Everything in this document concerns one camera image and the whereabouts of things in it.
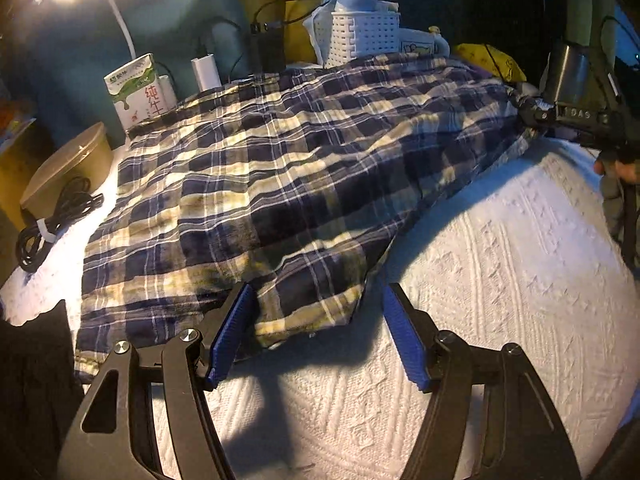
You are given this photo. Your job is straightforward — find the plaid checkered pants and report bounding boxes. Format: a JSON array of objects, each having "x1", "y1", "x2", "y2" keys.
[{"x1": 75, "y1": 54, "x2": 535, "y2": 377}]

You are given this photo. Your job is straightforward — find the gloved right hand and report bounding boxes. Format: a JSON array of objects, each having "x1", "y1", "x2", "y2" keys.
[{"x1": 593, "y1": 151, "x2": 639, "y2": 266}]

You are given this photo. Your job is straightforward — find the stainless steel tumbler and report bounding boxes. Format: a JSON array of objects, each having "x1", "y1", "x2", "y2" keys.
[{"x1": 542, "y1": 41, "x2": 599, "y2": 110}]

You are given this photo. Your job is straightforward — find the yellow cartoon pouch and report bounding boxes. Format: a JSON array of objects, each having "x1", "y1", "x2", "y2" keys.
[{"x1": 451, "y1": 44, "x2": 527, "y2": 84}]

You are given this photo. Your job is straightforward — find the black folded garment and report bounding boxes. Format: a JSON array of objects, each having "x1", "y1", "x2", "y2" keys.
[{"x1": 1, "y1": 300, "x2": 84, "y2": 479}]

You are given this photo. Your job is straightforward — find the white bear mug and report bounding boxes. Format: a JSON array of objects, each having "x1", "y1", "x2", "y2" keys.
[{"x1": 399, "y1": 26, "x2": 450, "y2": 58}]

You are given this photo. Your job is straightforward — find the tan plastic food container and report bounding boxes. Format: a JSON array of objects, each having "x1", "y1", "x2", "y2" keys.
[{"x1": 20, "y1": 122, "x2": 113, "y2": 223}]

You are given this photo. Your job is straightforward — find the green white milk carton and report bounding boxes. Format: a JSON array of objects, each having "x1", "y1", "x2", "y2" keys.
[{"x1": 104, "y1": 53, "x2": 168, "y2": 132}]

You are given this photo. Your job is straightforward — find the white charger plug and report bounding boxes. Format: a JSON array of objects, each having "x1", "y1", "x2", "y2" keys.
[{"x1": 191, "y1": 54, "x2": 221, "y2": 92}]

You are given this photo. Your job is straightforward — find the white perforated basket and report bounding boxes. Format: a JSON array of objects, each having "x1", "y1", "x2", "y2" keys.
[{"x1": 303, "y1": 0, "x2": 400, "y2": 67}]

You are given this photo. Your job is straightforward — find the brown cardboard box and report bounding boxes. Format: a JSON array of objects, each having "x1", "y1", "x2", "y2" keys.
[{"x1": 0, "y1": 119, "x2": 55, "y2": 230}]

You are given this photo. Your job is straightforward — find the black power adapter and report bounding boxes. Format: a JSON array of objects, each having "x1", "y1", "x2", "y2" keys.
[{"x1": 250, "y1": 22, "x2": 286, "y2": 73}]

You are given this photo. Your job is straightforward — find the coiled black cable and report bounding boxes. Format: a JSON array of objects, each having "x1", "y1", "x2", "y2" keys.
[{"x1": 14, "y1": 174, "x2": 106, "y2": 276}]

